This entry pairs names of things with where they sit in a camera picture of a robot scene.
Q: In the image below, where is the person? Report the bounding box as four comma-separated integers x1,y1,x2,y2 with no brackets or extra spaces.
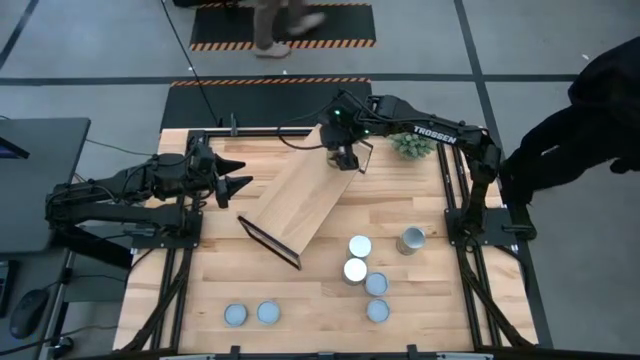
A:
251,0,327,60
499,35,640,241

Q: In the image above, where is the dark laptop screen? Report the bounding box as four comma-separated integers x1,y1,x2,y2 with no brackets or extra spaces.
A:
0,135,30,160

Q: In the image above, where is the black keyboard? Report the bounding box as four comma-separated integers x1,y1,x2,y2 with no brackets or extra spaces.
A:
0,259,19,319

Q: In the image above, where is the green artificial succulent plant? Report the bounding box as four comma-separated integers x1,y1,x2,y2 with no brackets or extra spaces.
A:
389,132,437,161

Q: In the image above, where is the black computer mouse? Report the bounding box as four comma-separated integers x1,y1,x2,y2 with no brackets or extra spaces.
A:
9,288,50,340

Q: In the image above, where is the carrots can yellow label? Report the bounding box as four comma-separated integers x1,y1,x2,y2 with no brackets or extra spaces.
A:
342,256,369,287

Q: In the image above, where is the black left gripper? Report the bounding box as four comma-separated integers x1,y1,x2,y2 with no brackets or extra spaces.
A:
189,142,254,209

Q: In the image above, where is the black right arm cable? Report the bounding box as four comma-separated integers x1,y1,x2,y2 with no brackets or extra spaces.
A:
276,110,334,151

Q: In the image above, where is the black aluminium table frame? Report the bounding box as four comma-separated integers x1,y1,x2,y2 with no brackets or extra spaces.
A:
119,127,539,360

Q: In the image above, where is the black hazard-striped floor mat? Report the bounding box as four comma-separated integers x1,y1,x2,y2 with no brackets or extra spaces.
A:
159,77,374,132
188,2,377,52

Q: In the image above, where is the black floor cable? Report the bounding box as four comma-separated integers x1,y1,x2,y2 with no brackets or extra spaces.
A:
159,0,222,126

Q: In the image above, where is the peas can blue green label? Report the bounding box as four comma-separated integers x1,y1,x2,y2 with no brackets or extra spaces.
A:
363,271,390,298

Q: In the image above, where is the dark grey desk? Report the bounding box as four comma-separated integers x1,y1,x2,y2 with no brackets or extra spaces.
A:
0,117,92,256

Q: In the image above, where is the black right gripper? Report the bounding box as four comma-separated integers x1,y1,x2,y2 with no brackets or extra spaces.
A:
319,102,371,171

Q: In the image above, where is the labelled tin can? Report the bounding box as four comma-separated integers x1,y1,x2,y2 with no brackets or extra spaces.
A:
223,302,249,329
256,299,282,326
395,225,427,257
346,234,374,261

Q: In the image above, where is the mixed vegetables can white label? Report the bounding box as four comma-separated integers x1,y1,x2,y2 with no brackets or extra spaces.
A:
365,297,392,324

